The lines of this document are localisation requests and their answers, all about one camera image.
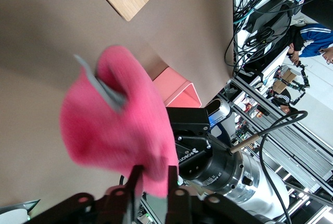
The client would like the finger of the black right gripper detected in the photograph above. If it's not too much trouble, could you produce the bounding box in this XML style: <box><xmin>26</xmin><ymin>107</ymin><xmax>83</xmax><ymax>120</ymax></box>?
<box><xmin>166</xmin><ymin>107</ymin><xmax>210</xmax><ymax>136</ymax></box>

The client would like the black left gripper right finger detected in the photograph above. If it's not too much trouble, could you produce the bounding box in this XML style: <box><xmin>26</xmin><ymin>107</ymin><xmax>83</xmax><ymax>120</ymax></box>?
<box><xmin>166</xmin><ymin>166</ymin><xmax>261</xmax><ymax>224</ymax></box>

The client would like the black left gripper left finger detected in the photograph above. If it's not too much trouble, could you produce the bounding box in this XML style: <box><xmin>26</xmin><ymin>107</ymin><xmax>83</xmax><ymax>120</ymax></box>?
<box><xmin>25</xmin><ymin>165</ymin><xmax>144</xmax><ymax>224</ymax></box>

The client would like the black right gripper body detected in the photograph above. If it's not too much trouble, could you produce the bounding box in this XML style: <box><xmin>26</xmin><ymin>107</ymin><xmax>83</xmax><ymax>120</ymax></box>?
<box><xmin>174</xmin><ymin>130</ymin><xmax>242</xmax><ymax>193</ymax></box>

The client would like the pink cloth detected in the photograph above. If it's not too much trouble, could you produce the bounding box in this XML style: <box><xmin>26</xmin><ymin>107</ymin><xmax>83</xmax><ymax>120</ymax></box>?
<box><xmin>59</xmin><ymin>45</ymin><xmax>180</xmax><ymax>199</ymax></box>

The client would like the small black jointed arm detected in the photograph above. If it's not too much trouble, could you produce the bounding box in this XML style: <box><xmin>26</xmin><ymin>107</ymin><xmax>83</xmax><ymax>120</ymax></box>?
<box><xmin>292</xmin><ymin>60</ymin><xmax>311</xmax><ymax>105</ymax></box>

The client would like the pink plastic bin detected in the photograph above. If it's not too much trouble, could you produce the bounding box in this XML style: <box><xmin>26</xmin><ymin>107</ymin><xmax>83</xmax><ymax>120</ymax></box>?
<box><xmin>152</xmin><ymin>67</ymin><xmax>203</xmax><ymax>108</ymax></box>

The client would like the person in dark jacket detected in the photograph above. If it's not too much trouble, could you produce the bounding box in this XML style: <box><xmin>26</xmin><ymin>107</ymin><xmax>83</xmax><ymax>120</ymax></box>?
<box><xmin>270</xmin><ymin>88</ymin><xmax>299</xmax><ymax>115</ymax></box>

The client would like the cardboard box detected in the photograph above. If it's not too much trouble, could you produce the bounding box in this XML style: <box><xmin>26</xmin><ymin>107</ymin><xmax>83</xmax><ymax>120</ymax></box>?
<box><xmin>272</xmin><ymin>80</ymin><xmax>287</xmax><ymax>94</ymax></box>

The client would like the black equipment box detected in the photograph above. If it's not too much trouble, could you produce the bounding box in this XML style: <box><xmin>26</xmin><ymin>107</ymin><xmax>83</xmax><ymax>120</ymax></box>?
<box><xmin>244</xmin><ymin>0</ymin><xmax>300</xmax><ymax>34</ymax></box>

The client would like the person in blue jacket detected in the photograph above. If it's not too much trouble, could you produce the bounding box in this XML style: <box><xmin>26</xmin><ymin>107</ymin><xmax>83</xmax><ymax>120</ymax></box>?
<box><xmin>287</xmin><ymin>23</ymin><xmax>333</xmax><ymax>65</ymax></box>

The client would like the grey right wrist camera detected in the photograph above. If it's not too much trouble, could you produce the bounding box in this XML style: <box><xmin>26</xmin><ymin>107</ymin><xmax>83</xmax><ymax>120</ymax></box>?
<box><xmin>205</xmin><ymin>98</ymin><xmax>234</xmax><ymax>144</ymax></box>

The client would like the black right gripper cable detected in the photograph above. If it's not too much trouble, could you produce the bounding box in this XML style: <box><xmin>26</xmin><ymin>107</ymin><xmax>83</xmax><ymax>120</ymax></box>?
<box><xmin>228</xmin><ymin>111</ymin><xmax>309</xmax><ymax>224</ymax></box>

